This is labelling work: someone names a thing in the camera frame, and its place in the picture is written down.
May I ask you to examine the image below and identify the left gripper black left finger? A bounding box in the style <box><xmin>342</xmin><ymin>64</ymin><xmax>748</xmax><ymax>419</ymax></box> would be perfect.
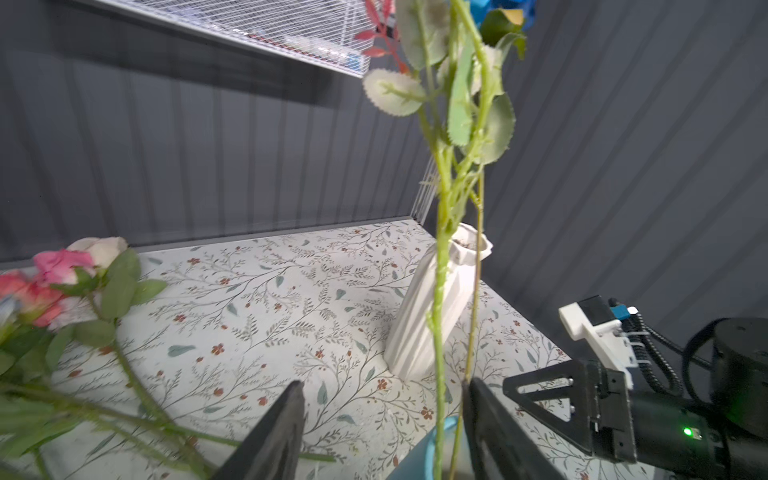
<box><xmin>212</xmin><ymin>381</ymin><xmax>305</xmax><ymax>480</ymax></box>

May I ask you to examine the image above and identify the floral patterned table mat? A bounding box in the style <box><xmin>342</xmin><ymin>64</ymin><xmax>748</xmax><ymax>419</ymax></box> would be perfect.
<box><xmin>43</xmin><ymin>219</ymin><xmax>655</xmax><ymax>479</ymax></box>

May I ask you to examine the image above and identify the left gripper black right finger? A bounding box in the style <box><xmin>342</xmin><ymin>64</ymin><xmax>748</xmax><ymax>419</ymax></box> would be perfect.
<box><xmin>462</xmin><ymin>378</ymin><xmax>563</xmax><ymax>480</ymax></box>

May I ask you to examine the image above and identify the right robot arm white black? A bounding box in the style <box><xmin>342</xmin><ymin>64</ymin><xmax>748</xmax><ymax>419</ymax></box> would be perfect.
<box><xmin>502</xmin><ymin>317</ymin><xmax>767</xmax><ymax>479</ymax></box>

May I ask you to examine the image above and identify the white wire mesh basket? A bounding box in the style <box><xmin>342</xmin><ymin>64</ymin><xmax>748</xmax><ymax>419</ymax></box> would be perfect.
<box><xmin>94</xmin><ymin>0</ymin><xmax>373</xmax><ymax>78</ymax></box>

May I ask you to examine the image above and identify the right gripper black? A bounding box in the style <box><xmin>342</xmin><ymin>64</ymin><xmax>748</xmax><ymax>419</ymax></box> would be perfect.
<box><xmin>502</xmin><ymin>360</ymin><xmax>767</xmax><ymax>479</ymax></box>

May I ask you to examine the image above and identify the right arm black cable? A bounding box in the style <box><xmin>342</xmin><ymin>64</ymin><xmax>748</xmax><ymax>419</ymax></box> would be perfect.
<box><xmin>608</xmin><ymin>296</ymin><xmax>715</xmax><ymax>403</ymax></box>

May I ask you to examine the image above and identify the pink carnation flower stem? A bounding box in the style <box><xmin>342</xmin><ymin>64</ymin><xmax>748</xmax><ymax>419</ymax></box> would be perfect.
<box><xmin>356</xmin><ymin>1</ymin><xmax>459</xmax><ymax>479</ymax></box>

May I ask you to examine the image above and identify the white ribbed ceramic vase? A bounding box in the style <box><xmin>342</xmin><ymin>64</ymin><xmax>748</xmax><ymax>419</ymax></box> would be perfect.
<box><xmin>384</xmin><ymin>223</ymin><xmax>493</xmax><ymax>380</ymax></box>

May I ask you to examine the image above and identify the pile of artificial flowers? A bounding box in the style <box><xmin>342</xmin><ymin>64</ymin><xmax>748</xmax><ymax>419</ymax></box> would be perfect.
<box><xmin>0</xmin><ymin>235</ymin><xmax>337</xmax><ymax>480</ymax></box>

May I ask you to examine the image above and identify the blue ceramic vase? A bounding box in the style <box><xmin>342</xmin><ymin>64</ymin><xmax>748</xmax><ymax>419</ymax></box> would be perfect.
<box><xmin>388</xmin><ymin>416</ymin><xmax>475</xmax><ymax>480</ymax></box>

